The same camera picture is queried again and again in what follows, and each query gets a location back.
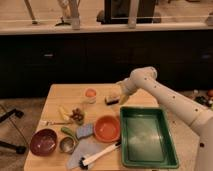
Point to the small metal cup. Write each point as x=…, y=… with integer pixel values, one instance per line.
x=67, y=145

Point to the yellow toy banana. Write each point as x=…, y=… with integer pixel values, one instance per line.
x=64, y=114

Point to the green toy pepper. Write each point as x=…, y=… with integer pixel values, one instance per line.
x=69, y=132

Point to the grey blue cloth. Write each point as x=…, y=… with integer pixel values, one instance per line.
x=85, y=147

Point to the toy grape bunch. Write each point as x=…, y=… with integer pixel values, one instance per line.
x=78, y=116

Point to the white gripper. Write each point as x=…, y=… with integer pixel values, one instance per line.
x=127, y=89

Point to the purple bowl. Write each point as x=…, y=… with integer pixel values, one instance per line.
x=43, y=142

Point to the orange bowl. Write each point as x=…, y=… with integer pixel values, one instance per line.
x=107, y=129

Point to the dark cabinet counter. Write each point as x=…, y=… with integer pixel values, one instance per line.
x=34, y=58

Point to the black whiteboard eraser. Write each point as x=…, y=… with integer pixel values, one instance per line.
x=111, y=100

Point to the white handled black brush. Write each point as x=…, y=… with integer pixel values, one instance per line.
x=86, y=161

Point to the green plastic tray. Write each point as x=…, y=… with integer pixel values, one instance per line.
x=146, y=141

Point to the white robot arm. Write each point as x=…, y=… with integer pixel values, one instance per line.
x=198, y=117

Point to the small silver fork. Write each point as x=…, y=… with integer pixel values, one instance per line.
x=49, y=123

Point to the blue sponge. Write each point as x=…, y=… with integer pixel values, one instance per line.
x=84, y=131

